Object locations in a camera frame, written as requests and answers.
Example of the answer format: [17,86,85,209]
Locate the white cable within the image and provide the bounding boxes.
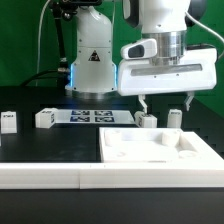
[35,0,53,87]

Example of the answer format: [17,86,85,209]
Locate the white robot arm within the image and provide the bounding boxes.
[68,0,224,102]

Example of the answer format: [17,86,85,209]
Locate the white square tabletop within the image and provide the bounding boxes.
[99,127,223,163]

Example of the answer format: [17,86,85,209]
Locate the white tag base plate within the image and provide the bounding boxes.
[55,109,134,124]

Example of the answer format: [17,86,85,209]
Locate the white U-shaped obstacle fence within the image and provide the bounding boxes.
[0,163,224,189]

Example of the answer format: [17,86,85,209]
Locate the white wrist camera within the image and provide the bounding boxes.
[121,38,157,60]

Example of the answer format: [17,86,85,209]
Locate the black cable bundle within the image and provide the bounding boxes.
[19,68,70,88]

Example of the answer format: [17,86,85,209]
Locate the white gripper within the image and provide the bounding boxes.
[118,48,217,115]

